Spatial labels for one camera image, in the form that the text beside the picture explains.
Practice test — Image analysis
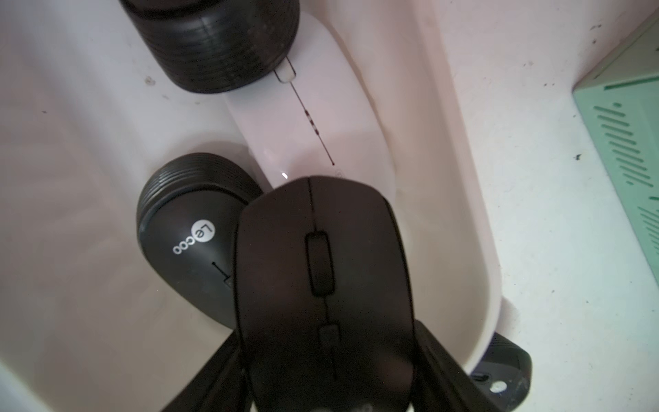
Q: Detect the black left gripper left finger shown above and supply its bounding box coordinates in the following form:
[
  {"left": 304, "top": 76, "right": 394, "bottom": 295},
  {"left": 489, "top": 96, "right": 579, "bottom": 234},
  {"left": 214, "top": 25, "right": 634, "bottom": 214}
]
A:
[{"left": 162, "top": 332, "right": 252, "bottom": 412}]

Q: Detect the white storage box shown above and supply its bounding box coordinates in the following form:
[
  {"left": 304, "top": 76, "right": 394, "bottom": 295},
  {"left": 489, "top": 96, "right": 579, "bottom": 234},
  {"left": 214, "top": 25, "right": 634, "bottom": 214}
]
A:
[{"left": 1, "top": 1, "right": 502, "bottom": 411}]

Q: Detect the black mouse front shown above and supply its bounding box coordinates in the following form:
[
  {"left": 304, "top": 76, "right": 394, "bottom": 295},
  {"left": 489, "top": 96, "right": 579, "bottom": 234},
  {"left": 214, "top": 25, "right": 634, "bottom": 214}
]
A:
[{"left": 136, "top": 153, "right": 263, "bottom": 329}]

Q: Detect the green file organizer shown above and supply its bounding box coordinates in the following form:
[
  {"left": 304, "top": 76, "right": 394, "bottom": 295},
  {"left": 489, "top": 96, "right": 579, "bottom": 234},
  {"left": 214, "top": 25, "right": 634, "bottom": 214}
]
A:
[{"left": 573, "top": 13, "right": 658, "bottom": 275}]

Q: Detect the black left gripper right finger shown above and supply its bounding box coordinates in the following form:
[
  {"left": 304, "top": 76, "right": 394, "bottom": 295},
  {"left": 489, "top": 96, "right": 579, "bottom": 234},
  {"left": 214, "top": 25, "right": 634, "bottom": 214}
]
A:
[{"left": 411, "top": 320, "right": 499, "bottom": 412}]

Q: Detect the black mouse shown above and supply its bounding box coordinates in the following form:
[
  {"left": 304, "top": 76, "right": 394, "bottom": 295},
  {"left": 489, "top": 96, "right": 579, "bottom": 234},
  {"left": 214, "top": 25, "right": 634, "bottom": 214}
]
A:
[
  {"left": 136, "top": 153, "right": 263, "bottom": 329},
  {"left": 234, "top": 176, "right": 415, "bottom": 411},
  {"left": 121, "top": 0, "right": 301, "bottom": 94},
  {"left": 470, "top": 333, "right": 533, "bottom": 411}
]

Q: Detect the white mouse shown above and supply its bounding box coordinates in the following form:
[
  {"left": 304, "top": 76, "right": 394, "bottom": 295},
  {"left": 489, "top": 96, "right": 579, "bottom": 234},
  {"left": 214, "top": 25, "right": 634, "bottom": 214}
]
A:
[{"left": 224, "top": 12, "right": 396, "bottom": 202}]

